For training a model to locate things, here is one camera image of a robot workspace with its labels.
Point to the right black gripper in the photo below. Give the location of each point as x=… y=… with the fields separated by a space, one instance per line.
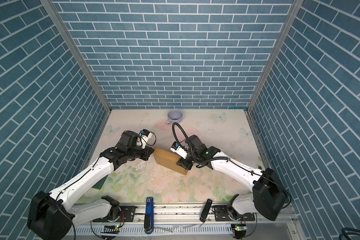
x=182 y=162

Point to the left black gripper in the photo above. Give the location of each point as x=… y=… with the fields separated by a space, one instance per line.
x=148 y=151

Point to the brown cardboard box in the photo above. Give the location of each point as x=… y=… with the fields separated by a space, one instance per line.
x=168 y=160

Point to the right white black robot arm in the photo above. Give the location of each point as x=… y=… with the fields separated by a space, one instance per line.
x=268 y=195

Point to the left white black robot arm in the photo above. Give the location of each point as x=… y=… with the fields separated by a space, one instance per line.
x=53 y=214

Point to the lavender ceramic cup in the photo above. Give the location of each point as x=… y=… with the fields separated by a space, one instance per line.
x=174 y=116

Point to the black handheld device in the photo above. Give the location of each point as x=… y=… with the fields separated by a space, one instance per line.
x=206 y=210

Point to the green rectangular block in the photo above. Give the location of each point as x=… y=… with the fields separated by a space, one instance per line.
x=100 y=183

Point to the blue black handheld tool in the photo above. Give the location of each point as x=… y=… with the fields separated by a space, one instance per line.
x=149 y=216

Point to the left green controller board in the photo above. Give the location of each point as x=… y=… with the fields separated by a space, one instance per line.
x=108 y=229

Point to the green controller board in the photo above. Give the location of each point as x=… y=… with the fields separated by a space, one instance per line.
x=239 y=228
x=108 y=229

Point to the right green controller board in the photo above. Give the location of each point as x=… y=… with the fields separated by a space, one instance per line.
x=239 y=228

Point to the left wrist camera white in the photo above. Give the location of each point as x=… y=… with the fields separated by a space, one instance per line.
x=145 y=135

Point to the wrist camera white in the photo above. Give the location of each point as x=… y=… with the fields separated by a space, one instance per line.
x=145 y=135
x=176 y=148

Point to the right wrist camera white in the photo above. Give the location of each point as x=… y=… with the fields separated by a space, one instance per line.
x=176 y=148

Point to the aluminium front rail frame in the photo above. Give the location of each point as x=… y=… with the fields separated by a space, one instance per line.
x=285 y=227

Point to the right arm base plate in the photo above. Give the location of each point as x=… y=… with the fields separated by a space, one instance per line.
x=223 y=213

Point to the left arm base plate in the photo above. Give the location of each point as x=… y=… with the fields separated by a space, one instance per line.
x=126 y=215

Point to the white slotted cable duct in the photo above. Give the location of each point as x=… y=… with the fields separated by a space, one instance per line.
x=159 y=230

